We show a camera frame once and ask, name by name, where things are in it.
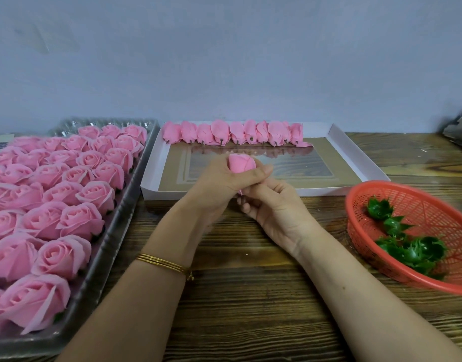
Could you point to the person's right thumb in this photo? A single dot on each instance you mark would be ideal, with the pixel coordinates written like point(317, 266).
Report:
point(268, 186)

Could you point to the row of pink rose buds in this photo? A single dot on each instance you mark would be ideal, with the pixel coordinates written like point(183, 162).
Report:
point(234, 132)

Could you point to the red plastic basket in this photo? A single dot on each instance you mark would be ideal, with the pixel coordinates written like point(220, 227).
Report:
point(442, 222)

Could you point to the single pink soap rose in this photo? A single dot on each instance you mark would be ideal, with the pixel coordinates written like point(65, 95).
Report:
point(241, 163)

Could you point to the person's right forearm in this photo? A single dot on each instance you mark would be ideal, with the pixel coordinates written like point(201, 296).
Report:
point(359, 309)

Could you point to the person's right hand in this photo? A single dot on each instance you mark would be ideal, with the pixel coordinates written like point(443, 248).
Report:
point(282, 214)

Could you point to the stack of grey cardboard pieces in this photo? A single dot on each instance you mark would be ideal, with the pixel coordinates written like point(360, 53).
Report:
point(461, 131)

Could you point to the person's left hand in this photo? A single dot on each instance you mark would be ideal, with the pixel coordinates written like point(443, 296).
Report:
point(210, 188)

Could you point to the white cardboard box lid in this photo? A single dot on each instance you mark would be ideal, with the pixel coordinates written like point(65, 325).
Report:
point(329, 173)

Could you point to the clear plastic tray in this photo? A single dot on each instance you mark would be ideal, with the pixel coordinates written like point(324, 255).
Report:
point(102, 260)

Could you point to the tray-full of open pink roses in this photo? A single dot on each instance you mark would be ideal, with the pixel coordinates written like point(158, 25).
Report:
point(53, 207)

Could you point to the person's left forearm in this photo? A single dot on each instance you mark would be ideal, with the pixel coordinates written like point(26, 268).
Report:
point(148, 290)

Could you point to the gold bangle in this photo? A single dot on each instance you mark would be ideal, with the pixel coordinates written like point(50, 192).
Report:
point(165, 263)

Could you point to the person's left thumb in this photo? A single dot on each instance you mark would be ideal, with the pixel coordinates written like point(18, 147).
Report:
point(251, 177)

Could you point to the green plastic calyx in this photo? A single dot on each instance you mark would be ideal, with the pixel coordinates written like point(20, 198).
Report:
point(429, 248)
point(396, 226)
point(423, 268)
point(379, 208)
point(391, 248)

